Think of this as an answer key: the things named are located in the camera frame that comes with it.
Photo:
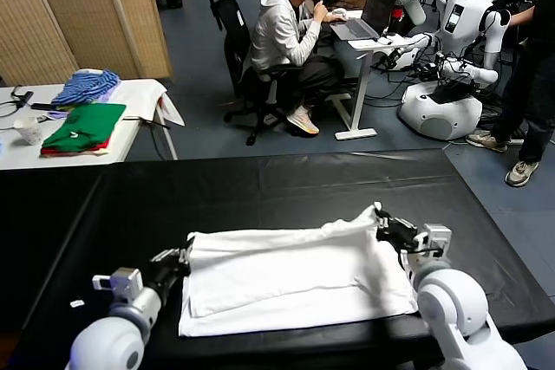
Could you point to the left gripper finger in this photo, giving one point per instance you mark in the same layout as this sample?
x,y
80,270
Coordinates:
x,y
171,253
186,264

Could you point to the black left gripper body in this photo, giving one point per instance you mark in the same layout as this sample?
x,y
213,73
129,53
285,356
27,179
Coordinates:
x,y
167,270

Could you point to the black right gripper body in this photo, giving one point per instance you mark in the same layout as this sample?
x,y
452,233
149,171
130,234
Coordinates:
x,y
399,233

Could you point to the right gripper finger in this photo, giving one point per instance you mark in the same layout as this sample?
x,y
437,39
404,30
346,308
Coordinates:
x,y
390,217
379,216

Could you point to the white t-shirt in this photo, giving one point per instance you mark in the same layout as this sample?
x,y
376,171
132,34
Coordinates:
x,y
282,274

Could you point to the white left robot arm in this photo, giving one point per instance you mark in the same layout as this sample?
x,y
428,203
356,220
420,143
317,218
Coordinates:
x,y
104,344

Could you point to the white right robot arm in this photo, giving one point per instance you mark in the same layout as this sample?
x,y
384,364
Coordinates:
x,y
446,300

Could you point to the standing person in dark clothes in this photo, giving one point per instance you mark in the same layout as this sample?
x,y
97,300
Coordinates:
x,y
533,75

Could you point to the black table cover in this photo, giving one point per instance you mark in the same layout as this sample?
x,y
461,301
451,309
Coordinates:
x,y
130,214

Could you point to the white folding table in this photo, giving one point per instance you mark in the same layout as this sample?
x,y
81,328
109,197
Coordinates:
x,y
130,136

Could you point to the white standing desk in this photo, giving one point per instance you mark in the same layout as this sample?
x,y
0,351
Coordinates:
x,y
360,84

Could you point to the red folded shirt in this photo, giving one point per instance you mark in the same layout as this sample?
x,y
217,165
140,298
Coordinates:
x,y
65,151

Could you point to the green folded shirt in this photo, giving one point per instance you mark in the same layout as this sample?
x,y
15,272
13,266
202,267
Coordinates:
x,y
86,125

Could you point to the blue striped shirt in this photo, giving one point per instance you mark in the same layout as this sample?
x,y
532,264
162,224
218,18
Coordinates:
x,y
86,86

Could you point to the white paper cup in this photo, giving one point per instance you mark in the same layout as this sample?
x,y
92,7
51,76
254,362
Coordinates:
x,y
28,131

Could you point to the black phone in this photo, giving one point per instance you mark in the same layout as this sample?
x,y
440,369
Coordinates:
x,y
43,107

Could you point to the red cola bottle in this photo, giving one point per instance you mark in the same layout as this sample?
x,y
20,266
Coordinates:
x,y
395,14

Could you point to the seated man in white hoodie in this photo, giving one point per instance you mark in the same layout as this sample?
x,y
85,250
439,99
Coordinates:
x,y
277,36

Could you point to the white computer mouse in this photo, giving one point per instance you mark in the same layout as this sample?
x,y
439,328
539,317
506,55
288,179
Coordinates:
x,y
340,13

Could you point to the white humanoid robot on base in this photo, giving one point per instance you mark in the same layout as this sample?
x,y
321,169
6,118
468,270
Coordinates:
x,y
451,19

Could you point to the grey laptop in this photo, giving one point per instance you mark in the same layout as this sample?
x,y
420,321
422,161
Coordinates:
x,y
379,8

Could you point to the black office chair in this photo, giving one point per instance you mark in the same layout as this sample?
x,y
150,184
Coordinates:
x,y
236,40

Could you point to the woven wooden folding screen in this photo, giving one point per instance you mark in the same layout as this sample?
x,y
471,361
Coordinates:
x,y
78,19

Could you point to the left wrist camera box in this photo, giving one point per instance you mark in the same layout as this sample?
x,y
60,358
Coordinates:
x,y
126,281

